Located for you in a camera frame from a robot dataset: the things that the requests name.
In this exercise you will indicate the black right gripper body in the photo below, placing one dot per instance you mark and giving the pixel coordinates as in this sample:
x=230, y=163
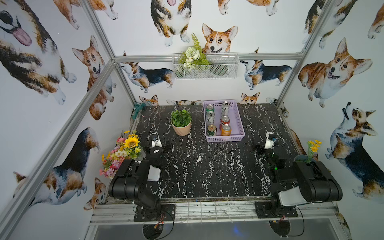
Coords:
x=270, y=152

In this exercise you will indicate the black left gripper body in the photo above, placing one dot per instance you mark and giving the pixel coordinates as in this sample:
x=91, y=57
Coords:
x=163, y=149

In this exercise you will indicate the orange soda can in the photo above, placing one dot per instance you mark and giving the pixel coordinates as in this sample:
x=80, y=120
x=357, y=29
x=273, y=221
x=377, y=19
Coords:
x=226, y=130

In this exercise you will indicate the green gold-top can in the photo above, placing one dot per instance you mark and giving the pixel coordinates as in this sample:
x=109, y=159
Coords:
x=211, y=131

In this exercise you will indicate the white energy drink can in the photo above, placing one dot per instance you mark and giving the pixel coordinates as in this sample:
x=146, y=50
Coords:
x=210, y=118

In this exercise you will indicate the green soda can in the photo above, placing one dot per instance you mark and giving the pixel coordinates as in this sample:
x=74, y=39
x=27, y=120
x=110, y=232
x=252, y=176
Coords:
x=209, y=108

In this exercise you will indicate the red cola can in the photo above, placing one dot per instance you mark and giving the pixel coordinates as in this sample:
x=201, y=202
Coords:
x=225, y=120

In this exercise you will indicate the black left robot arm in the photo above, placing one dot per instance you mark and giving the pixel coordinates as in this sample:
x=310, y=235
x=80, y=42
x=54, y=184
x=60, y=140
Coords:
x=131, y=180

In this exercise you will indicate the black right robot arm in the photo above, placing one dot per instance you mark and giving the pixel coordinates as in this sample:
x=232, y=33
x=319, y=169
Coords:
x=315, y=184

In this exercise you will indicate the purple plastic basket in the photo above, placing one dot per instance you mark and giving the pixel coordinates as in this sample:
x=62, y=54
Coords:
x=238, y=131

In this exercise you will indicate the colourful flower bouquet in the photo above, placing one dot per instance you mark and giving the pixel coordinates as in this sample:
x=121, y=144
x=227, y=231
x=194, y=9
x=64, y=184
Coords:
x=126, y=148

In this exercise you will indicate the potted green plant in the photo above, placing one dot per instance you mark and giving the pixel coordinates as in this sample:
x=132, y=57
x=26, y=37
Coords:
x=181, y=122

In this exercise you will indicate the teal cloth glove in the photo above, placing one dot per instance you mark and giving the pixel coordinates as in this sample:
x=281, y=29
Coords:
x=137, y=108

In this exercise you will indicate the yellow flower pot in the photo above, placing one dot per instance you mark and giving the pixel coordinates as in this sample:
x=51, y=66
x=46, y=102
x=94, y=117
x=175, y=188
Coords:
x=312, y=154

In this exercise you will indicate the white green flower arrangement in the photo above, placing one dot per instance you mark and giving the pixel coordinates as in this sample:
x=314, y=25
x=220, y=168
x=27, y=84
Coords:
x=193, y=57

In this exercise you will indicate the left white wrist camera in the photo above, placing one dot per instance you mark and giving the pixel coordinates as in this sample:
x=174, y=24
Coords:
x=155, y=140

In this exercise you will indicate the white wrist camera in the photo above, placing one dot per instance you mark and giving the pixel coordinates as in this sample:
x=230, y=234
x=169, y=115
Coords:
x=271, y=139
x=155, y=140

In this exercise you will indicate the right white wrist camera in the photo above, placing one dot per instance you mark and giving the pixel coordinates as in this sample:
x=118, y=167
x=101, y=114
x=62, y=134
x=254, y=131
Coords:
x=271, y=139

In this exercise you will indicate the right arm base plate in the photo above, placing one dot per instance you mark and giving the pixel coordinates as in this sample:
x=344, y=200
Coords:
x=265, y=210

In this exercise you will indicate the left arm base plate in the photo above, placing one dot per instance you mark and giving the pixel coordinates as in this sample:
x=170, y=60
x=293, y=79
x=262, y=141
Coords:
x=164, y=213

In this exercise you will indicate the white wire wall basket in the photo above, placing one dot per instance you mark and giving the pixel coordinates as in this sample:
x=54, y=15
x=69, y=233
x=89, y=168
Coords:
x=221, y=66

